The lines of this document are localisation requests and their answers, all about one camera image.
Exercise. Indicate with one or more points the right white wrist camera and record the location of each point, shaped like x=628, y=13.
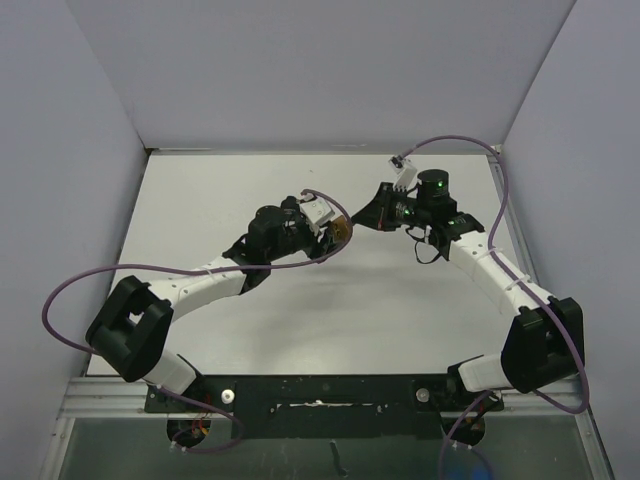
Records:
x=405, y=172

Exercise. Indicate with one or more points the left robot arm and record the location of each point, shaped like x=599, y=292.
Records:
x=130, y=330

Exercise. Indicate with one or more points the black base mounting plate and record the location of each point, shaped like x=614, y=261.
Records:
x=335, y=406

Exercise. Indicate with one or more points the brass padlock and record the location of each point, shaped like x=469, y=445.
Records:
x=339, y=230

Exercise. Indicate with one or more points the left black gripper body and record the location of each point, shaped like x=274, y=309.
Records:
x=297, y=237

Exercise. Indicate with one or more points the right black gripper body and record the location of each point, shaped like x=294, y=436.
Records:
x=412, y=213

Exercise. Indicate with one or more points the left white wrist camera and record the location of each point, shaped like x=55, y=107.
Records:
x=317, y=212

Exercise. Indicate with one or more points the aluminium frame rail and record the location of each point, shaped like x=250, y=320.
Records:
x=110, y=397

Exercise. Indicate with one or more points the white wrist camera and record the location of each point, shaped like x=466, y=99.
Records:
x=317, y=212
x=405, y=172

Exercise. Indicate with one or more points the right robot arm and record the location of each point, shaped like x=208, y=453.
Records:
x=545, y=337

